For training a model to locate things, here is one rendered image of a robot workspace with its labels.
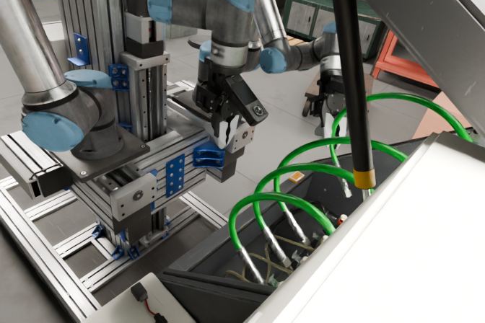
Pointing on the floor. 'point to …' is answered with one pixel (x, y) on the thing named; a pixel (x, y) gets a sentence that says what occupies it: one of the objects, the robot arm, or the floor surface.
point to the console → (400, 249)
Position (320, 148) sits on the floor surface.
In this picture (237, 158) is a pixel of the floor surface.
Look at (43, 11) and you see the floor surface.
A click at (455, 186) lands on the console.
